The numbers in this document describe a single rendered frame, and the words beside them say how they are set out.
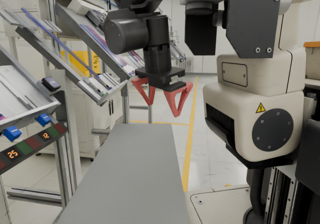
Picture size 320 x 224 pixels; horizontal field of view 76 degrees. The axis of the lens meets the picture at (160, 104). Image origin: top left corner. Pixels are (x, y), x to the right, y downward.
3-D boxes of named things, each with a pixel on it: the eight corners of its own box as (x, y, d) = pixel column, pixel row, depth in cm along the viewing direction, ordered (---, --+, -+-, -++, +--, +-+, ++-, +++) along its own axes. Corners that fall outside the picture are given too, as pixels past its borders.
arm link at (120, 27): (151, -28, 39) (132, 4, 46) (95, -30, 32) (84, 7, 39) (180, 27, 38) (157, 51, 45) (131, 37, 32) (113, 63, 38)
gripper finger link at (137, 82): (151, 115, 47) (146, 76, 43) (134, 107, 52) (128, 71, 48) (173, 105, 51) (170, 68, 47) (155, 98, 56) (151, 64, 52)
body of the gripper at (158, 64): (163, 86, 40) (159, 47, 37) (134, 77, 47) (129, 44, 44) (186, 77, 43) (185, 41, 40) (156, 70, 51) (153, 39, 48)
